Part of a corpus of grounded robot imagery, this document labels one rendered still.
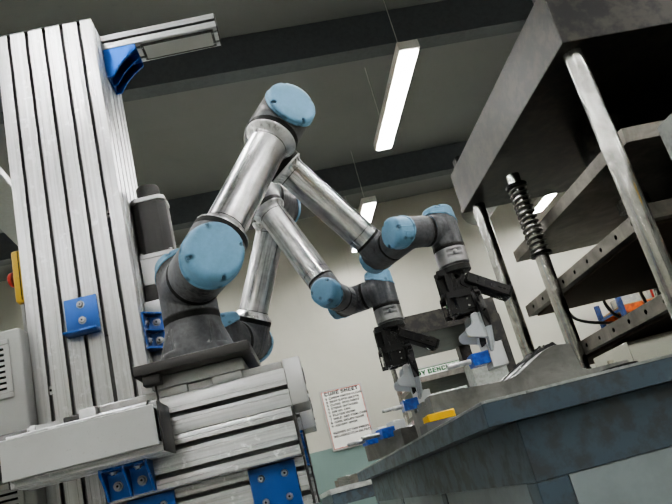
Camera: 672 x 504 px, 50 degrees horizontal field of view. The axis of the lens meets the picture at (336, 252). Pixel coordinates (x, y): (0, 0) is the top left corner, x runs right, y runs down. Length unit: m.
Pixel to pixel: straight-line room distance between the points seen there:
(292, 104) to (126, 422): 0.75
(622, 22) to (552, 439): 1.58
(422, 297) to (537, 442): 8.35
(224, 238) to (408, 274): 8.20
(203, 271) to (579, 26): 1.48
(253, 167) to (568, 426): 0.79
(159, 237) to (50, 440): 0.65
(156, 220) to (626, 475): 1.20
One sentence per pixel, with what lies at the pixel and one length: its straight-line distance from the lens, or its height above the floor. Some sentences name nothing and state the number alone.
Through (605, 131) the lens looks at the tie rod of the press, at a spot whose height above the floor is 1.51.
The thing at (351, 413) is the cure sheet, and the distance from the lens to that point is 8.99.
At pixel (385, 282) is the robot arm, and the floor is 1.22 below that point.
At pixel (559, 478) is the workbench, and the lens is 1.13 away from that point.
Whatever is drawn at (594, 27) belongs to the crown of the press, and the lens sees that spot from 2.39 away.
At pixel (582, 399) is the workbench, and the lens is 1.14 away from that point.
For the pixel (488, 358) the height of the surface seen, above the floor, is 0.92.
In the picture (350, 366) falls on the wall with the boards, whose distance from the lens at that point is 9.10.
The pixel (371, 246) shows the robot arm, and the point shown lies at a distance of 1.72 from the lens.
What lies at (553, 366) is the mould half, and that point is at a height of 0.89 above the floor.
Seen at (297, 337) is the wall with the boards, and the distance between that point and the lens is 9.15.
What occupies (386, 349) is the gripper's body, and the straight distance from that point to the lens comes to 1.88.
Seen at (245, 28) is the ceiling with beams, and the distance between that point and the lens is 5.94.
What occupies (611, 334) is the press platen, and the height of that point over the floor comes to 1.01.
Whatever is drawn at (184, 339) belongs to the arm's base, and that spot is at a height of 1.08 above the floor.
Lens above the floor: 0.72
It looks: 19 degrees up
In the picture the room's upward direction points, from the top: 15 degrees counter-clockwise
